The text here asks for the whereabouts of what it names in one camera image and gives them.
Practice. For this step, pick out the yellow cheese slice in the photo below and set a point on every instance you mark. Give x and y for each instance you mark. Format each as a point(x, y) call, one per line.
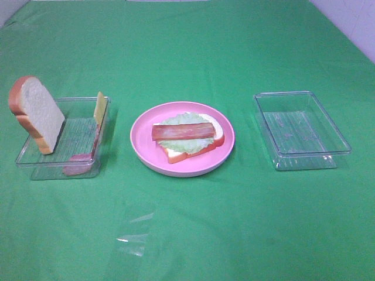
point(100, 109)

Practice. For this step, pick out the clear plastic tray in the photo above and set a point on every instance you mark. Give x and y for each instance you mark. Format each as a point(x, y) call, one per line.
point(76, 137)
point(298, 132)

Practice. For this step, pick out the bacon strip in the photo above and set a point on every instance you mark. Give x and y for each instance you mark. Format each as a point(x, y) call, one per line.
point(182, 131)
point(84, 162)

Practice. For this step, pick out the right clear plastic tray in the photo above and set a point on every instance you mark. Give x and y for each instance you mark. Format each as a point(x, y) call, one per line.
point(298, 132)

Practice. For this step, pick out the pink round plate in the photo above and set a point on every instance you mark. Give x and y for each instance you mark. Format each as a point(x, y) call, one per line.
point(153, 156)

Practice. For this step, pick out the green lettuce leaf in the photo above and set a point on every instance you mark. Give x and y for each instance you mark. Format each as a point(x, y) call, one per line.
point(188, 146)

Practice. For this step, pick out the left clear plastic tray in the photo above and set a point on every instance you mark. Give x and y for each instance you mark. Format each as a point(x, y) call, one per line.
point(76, 137)

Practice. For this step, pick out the bread slice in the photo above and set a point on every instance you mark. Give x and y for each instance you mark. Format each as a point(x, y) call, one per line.
point(174, 157)
point(36, 110)

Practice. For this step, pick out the green tablecloth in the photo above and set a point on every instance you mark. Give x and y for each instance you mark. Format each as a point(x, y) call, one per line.
point(244, 220)

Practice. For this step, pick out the clear plastic film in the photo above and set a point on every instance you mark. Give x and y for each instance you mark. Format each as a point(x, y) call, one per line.
point(135, 228)

